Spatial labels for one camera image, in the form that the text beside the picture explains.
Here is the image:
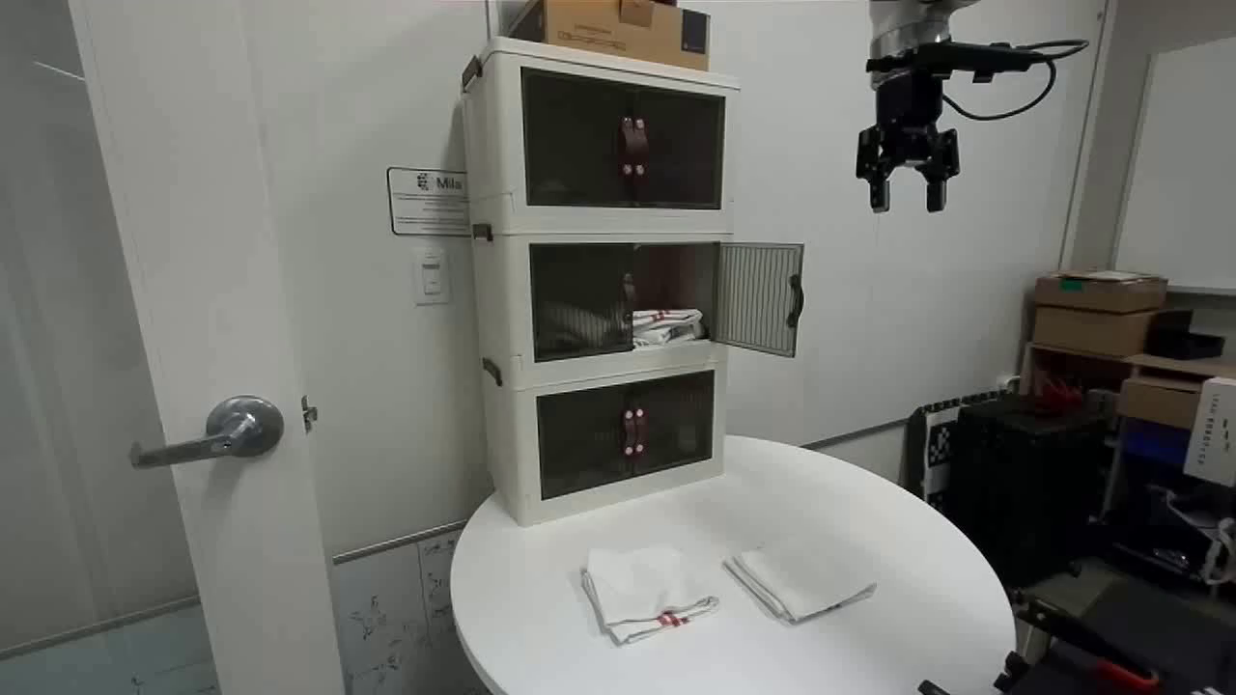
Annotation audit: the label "cardboard box green label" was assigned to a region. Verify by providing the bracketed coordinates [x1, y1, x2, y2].
[1029, 265, 1173, 322]

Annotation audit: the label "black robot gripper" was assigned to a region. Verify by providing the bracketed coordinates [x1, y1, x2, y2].
[852, 76, 966, 219]

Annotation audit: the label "crumpled white towel red stripes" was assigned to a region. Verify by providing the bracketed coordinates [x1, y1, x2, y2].
[624, 303, 711, 355]

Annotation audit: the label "white room door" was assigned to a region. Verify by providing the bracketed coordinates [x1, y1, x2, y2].
[67, 0, 348, 695]

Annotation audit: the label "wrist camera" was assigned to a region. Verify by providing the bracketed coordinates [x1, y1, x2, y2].
[944, 41, 1044, 85]

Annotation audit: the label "cardboard box black label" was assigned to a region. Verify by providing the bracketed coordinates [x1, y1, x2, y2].
[507, 0, 713, 72]

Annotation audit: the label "white wall sign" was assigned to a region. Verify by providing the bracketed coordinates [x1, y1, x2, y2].
[382, 162, 476, 245]

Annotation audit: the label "folded white towel blue stripe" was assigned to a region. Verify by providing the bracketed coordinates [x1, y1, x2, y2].
[720, 550, 883, 628]

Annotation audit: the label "tinted ribbed cabinet door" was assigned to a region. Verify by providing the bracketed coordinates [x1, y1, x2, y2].
[630, 372, 720, 481]
[711, 238, 810, 363]
[516, 63, 633, 212]
[533, 382, 636, 506]
[624, 76, 730, 212]
[525, 238, 636, 366]

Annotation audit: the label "white paper sheet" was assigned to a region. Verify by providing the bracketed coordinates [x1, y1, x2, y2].
[1179, 372, 1236, 490]

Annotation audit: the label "black equipment case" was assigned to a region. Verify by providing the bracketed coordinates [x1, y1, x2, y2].
[944, 390, 1120, 586]

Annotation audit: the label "plain white folded cloth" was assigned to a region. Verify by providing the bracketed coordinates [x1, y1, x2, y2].
[547, 303, 633, 355]

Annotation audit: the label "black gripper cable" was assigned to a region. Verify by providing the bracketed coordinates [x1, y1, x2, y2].
[944, 35, 1094, 126]

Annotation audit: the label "whiteboard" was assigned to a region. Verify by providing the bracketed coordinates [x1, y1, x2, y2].
[1110, 35, 1236, 297]

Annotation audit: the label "plain brown cardboard box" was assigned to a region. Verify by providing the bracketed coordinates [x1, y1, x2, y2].
[1111, 372, 1208, 433]
[1029, 305, 1157, 366]

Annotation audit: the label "folded white towel red stripe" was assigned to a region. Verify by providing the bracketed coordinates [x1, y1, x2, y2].
[575, 545, 721, 649]

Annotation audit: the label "white wall switch plate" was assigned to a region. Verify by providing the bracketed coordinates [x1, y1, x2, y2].
[411, 254, 451, 313]

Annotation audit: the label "red handled tool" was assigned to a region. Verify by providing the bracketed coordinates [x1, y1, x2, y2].
[1005, 600, 1166, 695]

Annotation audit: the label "white stackable cabinet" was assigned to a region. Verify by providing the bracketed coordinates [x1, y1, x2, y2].
[461, 35, 748, 529]

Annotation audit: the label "silver lever door handle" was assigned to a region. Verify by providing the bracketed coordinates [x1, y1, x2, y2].
[124, 390, 288, 476]

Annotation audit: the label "black white sign board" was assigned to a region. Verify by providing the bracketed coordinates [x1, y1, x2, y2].
[904, 394, 975, 503]

